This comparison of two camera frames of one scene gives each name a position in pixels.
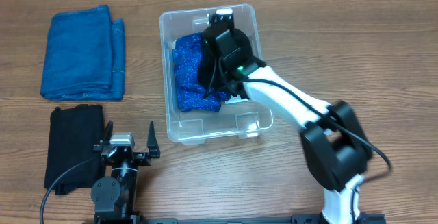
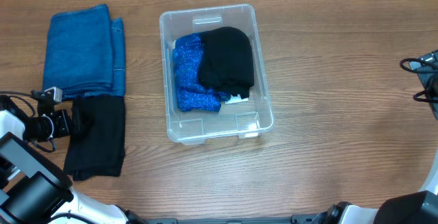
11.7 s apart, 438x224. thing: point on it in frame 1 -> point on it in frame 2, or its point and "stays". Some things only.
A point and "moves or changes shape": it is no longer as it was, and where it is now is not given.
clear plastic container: x=234 y=120 stays
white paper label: x=235 y=99 stays
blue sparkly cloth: x=191 y=94 stays
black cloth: x=72 y=132 moves or changes shape
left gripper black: x=154 y=148 -> x=68 y=130
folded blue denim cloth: x=85 y=56 stays
